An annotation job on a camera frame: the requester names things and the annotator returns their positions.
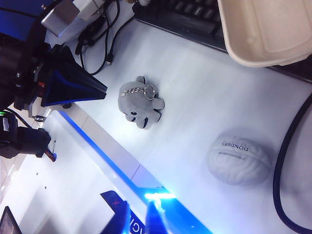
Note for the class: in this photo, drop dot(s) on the white robot base blue strip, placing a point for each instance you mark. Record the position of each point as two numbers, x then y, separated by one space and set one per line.
73 175

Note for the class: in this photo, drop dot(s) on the black mechanical keyboard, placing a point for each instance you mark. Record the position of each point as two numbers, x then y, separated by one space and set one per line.
195 26

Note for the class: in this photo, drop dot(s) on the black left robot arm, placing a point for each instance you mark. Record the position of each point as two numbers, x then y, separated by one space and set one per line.
24 141

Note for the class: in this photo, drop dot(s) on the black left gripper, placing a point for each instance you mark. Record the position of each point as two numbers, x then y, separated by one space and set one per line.
19 68

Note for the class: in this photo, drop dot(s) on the white oval bowl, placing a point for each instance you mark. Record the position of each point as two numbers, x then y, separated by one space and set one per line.
263 31

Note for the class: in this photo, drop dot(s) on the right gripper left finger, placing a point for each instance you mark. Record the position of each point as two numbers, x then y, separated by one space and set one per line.
119 221

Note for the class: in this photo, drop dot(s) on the grey fluffy octopus plush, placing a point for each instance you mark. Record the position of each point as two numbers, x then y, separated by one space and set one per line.
136 102

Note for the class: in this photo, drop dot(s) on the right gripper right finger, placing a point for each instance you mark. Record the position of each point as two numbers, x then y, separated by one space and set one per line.
154 221

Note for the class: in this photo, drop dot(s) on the white brain-shaped stress ball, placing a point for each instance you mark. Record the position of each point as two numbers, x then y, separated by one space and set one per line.
240 161

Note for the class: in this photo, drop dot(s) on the grey box device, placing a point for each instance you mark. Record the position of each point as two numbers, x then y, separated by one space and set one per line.
63 17

